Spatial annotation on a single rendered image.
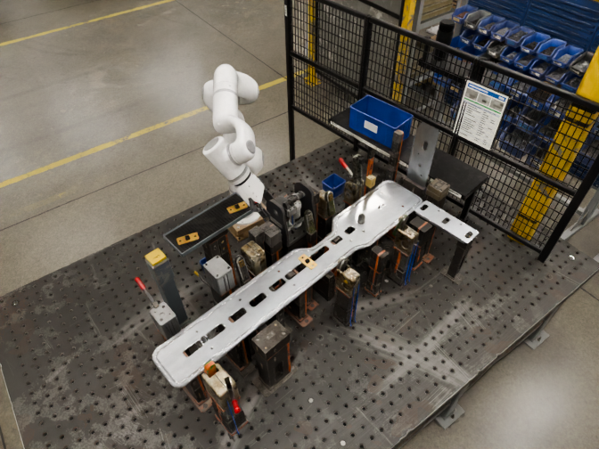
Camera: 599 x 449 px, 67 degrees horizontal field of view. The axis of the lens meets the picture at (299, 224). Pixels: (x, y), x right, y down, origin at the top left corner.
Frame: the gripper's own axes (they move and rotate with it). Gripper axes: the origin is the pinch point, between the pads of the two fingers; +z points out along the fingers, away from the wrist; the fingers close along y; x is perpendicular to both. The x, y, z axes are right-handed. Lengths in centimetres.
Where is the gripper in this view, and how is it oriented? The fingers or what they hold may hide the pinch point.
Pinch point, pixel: (266, 206)
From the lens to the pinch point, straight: 167.1
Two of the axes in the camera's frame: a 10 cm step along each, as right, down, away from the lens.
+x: 8.4, -3.3, -4.4
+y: -0.9, 7.1, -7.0
